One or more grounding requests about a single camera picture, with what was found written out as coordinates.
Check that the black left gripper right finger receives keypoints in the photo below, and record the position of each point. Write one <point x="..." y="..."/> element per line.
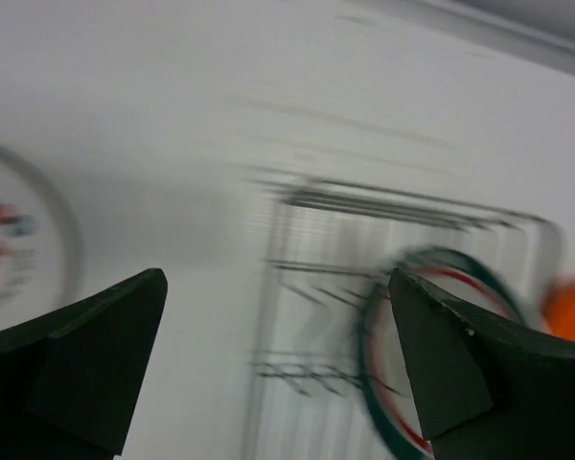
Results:
<point x="484" y="387"/>

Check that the white floral plate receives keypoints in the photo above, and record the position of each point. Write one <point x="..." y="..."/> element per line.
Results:
<point x="40" y="241"/>

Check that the wire dish rack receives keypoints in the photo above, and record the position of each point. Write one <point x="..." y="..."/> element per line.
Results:
<point x="327" y="239"/>

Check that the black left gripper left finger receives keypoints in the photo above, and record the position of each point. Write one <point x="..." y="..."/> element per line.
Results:
<point x="70" y="379"/>

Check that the orange plate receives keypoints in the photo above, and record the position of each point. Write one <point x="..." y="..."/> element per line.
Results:
<point x="559" y="311"/>

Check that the teal rimmed plate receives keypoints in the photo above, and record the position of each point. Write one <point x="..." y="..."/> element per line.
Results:
<point x="380" y="367"/>

